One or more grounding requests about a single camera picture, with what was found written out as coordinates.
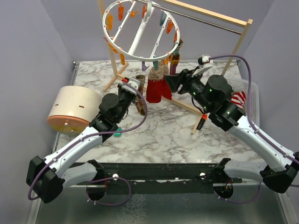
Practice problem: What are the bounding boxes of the wooden hanger rack frame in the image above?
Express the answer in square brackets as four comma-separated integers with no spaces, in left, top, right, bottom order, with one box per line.
[97,0,254,135]

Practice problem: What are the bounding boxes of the beige argyle sock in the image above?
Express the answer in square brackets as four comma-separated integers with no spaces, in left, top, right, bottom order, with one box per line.
[135,75,148,116]

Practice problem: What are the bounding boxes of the red beige reindeer sock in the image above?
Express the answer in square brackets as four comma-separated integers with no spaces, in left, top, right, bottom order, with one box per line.
[161,64,172,100]
[146,66,164,103]

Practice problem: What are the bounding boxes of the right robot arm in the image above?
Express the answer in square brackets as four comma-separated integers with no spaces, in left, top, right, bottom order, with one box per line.
[165,69,299,193]

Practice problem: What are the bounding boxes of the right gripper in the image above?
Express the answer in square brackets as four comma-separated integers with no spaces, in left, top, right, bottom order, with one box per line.
[164,66,212,112]

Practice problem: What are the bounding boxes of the teal green small box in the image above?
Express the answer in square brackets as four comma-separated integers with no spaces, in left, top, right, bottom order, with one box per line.
[113,127,122,138]

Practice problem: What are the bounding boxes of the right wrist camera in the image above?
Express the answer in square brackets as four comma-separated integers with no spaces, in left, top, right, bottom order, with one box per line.
[192,54,214,77]

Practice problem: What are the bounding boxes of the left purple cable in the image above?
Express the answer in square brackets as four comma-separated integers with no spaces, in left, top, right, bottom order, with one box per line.
[28,81,149,201]

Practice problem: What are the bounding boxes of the black orange highlighter marker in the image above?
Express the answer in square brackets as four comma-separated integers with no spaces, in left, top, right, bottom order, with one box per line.
[196,114,207,131]

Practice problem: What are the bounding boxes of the purple yellow striped sock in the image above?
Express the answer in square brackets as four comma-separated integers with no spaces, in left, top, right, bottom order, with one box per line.
[169,53,180,75]

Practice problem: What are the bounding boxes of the teal clothespin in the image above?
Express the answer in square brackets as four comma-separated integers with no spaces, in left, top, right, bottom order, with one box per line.
[153,61,159,70]

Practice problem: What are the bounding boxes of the white round clip hanger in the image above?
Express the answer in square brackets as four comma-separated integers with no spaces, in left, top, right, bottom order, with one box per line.
[102,0,180,62]

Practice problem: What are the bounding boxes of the red beige reindeer sock front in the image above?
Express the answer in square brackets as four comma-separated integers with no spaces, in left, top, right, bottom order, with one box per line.
[146,66,164,103]

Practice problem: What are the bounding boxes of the purple clothespin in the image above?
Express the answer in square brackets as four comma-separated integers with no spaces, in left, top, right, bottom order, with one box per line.
[142,61,149,71]

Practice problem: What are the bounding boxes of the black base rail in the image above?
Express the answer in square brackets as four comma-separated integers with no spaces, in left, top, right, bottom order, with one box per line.
[81,162,241,195]

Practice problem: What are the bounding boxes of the red beige reindeer sock back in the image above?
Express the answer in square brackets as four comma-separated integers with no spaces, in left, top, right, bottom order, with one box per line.
[161,64,172,100]

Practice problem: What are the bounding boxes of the red white striped sock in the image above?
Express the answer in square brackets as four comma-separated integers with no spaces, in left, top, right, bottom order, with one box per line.
[230,91,246,110]

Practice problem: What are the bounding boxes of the white plastic basket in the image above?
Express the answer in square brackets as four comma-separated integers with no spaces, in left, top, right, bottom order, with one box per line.
[227,78,260,126]

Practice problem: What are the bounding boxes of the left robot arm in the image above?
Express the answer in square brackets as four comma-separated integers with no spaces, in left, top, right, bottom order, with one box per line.
[26,78,141,203]

